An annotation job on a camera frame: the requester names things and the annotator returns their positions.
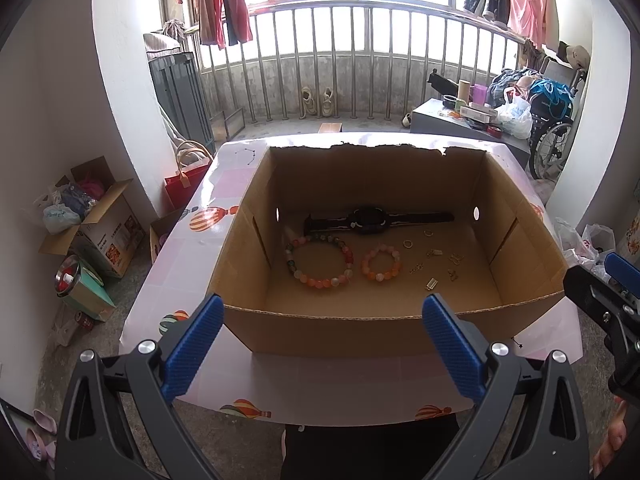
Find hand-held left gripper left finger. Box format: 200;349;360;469
55;294;226;480

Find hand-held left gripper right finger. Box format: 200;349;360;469
421;292;593;480

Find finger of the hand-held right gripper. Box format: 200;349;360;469
563;265;640;346
602;251;640;288

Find group of small gold charms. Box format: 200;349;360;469
401;229;466;291

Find pink orange bead bracelet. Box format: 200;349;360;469
360;243;402;283

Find large cardboard box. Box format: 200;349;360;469
207;142;571;359

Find multicolour bead bracelet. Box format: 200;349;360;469
284;234;356;289

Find black wristwatch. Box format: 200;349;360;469
304;204;456;237

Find person's right hand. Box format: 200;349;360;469
591;400;638;478

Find crumpled white plastic bags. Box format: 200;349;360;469
555;217;616;267

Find teal box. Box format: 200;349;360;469
62;265;117;322

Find small cardboard box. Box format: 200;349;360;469
149;207;186;263

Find printed cardboard carton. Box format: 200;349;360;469
39;156;146;278

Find steel pot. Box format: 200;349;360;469
55;255;83;296

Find wheelchair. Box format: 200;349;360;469
527;77;586;181

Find red gift bag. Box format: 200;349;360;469
165;141;213;211

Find pair of pink slippers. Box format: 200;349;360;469
25;409;58;468

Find pale blue plastic bag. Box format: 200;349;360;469
42;204;82;234

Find white plastic bag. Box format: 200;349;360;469
495;87;533;140

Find blue cloth bundle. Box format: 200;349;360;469
487;67;573;111

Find flat white box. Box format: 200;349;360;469
460;105;496;123

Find grey side table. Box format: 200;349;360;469
410;99;531;171

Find beige hat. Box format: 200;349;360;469
557;42;591;68

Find grey metal cabinet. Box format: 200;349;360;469
149;52;216;156

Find black case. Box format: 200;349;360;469
429;71;458;97

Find pink hanging shirt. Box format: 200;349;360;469
505;0;556;46

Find grey cloth bundle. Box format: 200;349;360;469
144;20;188;56

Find red hanging garment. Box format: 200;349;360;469
192;0;253;50

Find metal balcony railing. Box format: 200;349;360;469
192;2;531;121

